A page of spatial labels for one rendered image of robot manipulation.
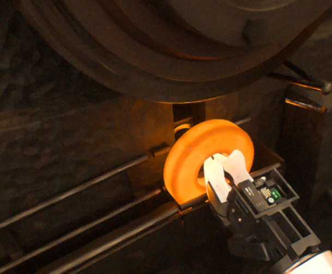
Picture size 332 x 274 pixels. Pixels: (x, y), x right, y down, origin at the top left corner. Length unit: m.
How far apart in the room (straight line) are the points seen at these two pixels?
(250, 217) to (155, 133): 0.21
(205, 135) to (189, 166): 0.05
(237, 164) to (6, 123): 0.33
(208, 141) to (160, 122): 0.09
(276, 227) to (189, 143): 0.17
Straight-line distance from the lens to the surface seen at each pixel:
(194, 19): 0.34
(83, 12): 0.37
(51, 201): 0.59
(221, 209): 0.55
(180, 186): 0.58
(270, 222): 0.51
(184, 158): 0.55
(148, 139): 0.60
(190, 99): 0.48
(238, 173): 0.58
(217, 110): 0.65
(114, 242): 0.56
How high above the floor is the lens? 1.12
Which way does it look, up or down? 34 degrees down
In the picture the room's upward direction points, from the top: 5 degrees counter-clockwise
